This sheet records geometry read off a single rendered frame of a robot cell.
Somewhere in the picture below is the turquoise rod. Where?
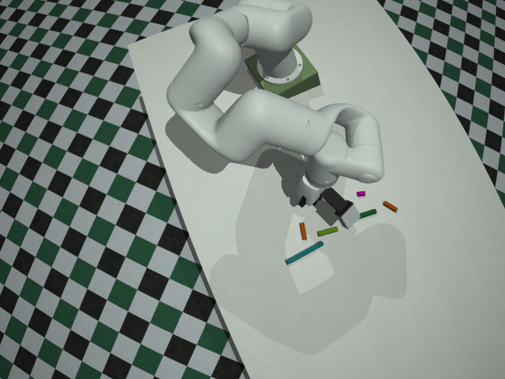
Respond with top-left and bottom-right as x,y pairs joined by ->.
285,241 -> 324,265

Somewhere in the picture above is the orange rod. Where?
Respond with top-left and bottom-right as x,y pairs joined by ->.
300,223 -> 307,240
383,201 -> 398,213

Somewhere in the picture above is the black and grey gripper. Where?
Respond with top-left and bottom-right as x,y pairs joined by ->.
295,174 -> 327,207

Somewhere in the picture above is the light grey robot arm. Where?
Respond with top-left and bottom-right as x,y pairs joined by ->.
167,0 -> 384,229

